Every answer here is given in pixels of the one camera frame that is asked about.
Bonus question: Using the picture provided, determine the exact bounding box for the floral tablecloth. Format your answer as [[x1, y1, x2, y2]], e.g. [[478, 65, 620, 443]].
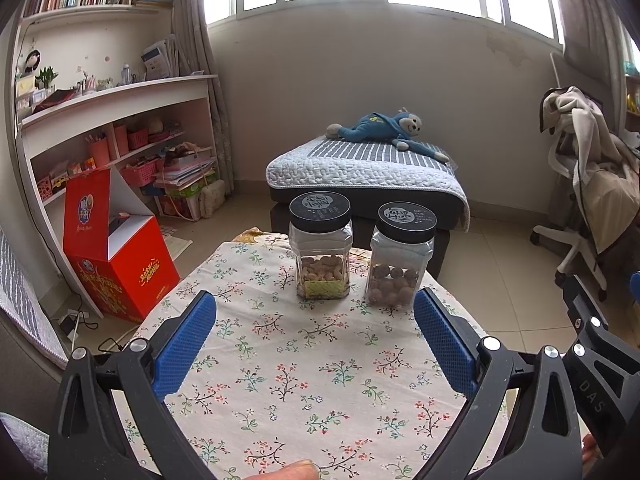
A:
[[107, 230, 511, 480]]

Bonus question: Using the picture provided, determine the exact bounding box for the white office chair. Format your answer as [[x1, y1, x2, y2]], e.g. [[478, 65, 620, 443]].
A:
[[531, 85, 640, 303]]

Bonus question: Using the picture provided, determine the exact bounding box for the white power strip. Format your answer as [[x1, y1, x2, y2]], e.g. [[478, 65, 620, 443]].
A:
[[60, 310, 91, 336]]

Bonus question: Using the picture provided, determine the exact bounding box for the red gift box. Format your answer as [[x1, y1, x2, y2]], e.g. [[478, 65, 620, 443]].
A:
[[62, 167, 181, 324]]

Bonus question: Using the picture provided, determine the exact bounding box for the white bookshelf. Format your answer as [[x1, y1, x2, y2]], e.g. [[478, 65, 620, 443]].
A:
[[10, 0, 221, 321]]

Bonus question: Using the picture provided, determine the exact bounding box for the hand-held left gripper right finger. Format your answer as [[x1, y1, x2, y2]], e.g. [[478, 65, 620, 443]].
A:
[[414, 287, 583, 480]]

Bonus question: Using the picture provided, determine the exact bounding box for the person's right hand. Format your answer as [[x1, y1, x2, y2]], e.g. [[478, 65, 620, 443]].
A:
[[582, 432, 603, 466]]

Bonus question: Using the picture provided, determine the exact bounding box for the pink pencil cup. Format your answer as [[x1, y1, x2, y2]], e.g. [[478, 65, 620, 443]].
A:
[[87, 132, 111, 168]]

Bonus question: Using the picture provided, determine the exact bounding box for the dark ottoman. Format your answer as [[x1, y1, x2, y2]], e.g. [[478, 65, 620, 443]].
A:
[[270, 187, 451, 281]]

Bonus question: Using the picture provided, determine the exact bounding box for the grey curtain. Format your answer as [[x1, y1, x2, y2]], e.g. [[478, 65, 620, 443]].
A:
[[172, 0, 236, 196]]

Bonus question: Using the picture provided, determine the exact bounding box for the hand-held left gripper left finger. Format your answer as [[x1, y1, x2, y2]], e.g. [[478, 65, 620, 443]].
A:
[[47, 290, 217, 480]]

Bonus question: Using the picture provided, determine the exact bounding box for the clear jar of brown nuts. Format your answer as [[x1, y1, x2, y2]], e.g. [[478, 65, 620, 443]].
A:
[[365, 201, 438, 307]]

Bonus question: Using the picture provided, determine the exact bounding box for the grey striped quilt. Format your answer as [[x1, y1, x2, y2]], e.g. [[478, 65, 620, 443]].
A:
[[266, 135, 471, 231]]

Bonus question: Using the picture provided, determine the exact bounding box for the clear jar of cashews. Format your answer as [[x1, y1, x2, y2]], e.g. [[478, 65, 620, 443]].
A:
[[288, 191, 354, 301]]

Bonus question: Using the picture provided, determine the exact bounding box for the white fabric bag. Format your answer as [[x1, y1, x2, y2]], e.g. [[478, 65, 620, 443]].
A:
[[200, 180, 227, 218]]

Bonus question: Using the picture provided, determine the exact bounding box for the person's left hand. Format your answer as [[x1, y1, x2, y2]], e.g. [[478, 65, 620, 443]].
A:
[[267, 460, 321, 480]]

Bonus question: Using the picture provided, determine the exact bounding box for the pink plastic basket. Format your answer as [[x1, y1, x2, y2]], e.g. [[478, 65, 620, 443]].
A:
[[120, 160, 166, 186]]

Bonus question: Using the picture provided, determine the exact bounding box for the blue monkey plush toy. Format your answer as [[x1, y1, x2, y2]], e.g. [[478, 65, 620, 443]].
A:
[[326, 107, 451, 163]]

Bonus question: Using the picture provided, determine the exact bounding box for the grey quilted cover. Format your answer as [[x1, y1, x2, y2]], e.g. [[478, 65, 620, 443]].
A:
[[0, 230, 68, 366]]

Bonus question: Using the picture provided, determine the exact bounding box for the black cable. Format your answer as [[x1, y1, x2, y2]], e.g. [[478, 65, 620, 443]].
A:
[[97, 332, 132, 355]]

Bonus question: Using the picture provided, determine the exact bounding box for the pile of papers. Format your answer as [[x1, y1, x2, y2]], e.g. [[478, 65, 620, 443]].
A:
[[155, 145, 218, 196]]

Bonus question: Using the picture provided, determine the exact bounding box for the clothes draped on chair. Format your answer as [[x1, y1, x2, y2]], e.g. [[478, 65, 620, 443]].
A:
[[540, 86, 640, 256]]

